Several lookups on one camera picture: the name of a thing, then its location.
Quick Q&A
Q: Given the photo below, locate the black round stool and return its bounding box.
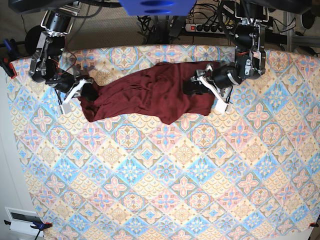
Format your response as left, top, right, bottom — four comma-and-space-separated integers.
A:
24, 25, 65, 57

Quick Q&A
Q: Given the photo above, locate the orange clamp lower right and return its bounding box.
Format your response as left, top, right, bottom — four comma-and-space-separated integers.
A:
309, 222, 319, 228

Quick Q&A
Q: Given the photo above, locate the dark red t-shirt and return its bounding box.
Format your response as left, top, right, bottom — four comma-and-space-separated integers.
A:
79, 61, 215, 125

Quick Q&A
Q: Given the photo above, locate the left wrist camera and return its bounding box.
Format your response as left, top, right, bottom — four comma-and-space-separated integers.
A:
214, 100, 232, 114

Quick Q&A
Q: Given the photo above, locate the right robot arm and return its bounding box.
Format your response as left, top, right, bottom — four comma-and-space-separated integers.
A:
8, 0, 111, 105

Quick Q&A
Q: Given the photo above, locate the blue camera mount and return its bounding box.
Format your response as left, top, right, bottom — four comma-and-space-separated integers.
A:
119, 0, 196, 16

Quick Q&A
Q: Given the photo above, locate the blue orange clamp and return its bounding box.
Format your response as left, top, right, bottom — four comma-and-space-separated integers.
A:
0, 38, 18, 79
3, 219, 53, 230

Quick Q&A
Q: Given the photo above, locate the blue orange clamp upper left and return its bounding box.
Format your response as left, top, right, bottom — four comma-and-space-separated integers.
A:
0, 38, 18, 79

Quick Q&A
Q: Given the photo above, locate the blue orange clamp lower left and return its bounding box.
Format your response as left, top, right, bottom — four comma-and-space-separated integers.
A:
3, 219, 53, 230

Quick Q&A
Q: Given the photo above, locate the white wall vent box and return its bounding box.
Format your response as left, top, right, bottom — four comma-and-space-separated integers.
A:
4, 206, 41, 237

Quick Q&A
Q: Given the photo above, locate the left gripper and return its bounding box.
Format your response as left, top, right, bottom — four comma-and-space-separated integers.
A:
183, 63, 240, 103

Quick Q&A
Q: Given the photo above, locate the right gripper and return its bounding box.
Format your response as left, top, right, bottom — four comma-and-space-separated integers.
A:
49, 73, 100, 105

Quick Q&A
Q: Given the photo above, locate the white power strip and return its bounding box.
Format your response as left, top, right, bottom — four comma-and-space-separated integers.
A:
184, 23, 224, 34

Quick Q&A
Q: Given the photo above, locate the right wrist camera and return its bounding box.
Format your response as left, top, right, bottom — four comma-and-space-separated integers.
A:
57, 103, 72, 115

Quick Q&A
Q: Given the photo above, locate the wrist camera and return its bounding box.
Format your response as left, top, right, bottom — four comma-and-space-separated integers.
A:
214, 100, 232, 114
57, 103, 72, 115

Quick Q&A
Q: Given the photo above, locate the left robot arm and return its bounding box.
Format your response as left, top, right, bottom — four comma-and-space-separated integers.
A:
183, 0, 313, 103

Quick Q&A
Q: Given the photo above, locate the patterned tablecloth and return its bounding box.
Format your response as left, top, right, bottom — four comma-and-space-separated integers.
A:
6, 50, 320, 240

